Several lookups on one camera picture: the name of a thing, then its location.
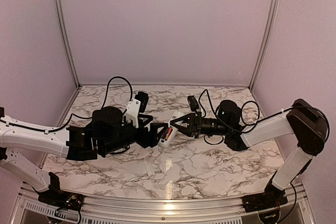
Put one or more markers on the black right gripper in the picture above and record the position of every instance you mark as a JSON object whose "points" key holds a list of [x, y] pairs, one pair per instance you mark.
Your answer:
{"points": [[194, 123]]}

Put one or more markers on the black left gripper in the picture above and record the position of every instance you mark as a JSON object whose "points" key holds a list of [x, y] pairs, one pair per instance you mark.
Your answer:
{"points": [[145, 141]]}

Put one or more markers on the orange battery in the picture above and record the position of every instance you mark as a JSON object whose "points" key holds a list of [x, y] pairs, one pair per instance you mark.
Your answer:
{"points": [[168, 133]]}

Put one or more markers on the white remote control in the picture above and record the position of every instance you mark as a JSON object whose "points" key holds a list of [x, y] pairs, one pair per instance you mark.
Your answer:
{"points": [[166, 144]]}

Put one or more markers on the white battery cover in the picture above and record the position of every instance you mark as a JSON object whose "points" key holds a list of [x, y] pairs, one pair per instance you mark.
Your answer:
{"points": [[150, 170]]}

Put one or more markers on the purple blue battery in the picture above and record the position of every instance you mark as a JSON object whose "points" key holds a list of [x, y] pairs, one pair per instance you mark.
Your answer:
{"points": [[164, 135]]}

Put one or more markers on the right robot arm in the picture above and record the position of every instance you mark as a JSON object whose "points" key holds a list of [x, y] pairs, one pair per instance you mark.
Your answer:
{"points": [[309, 125]]}

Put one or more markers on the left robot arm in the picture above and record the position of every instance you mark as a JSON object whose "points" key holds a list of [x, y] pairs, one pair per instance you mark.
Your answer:
{"points": [[108, 133]]}

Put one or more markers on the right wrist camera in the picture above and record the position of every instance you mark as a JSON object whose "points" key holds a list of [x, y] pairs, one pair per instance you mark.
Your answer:
{"points": [[193, 103]]}

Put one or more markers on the aluminium front rail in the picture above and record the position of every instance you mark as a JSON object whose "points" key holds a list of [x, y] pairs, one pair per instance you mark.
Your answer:
{"points": [[104, 209]]}

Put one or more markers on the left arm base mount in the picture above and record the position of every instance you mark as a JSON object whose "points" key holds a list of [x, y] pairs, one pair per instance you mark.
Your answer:
{"points": [[60, 198]]}

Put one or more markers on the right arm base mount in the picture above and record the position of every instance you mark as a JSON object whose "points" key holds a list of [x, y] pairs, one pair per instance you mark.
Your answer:
{"points": [[271, 197]]}

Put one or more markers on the right aluminium frame post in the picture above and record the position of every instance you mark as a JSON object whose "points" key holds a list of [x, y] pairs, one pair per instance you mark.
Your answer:
{"points": [[271, 17]]}

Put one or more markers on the aluminium frame post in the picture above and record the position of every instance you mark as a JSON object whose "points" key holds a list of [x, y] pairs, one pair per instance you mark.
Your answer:
{"points": [[271, 17], [66, 43]]}

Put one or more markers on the left aluminium frame post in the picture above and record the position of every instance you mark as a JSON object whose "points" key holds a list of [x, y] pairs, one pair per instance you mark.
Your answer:
{"points": [[66, 43]]}

